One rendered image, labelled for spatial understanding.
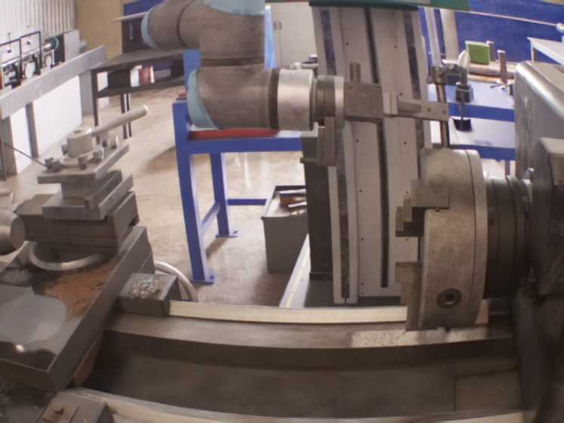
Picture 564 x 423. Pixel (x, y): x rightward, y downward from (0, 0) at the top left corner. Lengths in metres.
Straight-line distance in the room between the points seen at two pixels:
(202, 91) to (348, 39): 1.12
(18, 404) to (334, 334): 0.62
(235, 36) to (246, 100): 0.10
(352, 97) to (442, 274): 0.25
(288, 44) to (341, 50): 5.74
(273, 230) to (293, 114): 2.16
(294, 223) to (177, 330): 1.81
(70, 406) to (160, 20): 0.63
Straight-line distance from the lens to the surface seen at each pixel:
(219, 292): 2.96
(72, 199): 1.26
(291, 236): 2.98
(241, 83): 0.84
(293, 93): 0.83
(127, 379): 1.27
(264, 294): 2.92
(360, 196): 2.06
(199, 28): 0.86
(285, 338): 1.14
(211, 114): 0.85
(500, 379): 1.21
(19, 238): 1.11
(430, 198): 0.77
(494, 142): 2.75
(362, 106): 0.81
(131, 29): 5.39
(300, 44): 7.59
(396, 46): 1.91
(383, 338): 1.12
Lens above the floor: 1.49
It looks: 25 degrees down
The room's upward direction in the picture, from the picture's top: 5 degrees counter-clockwise
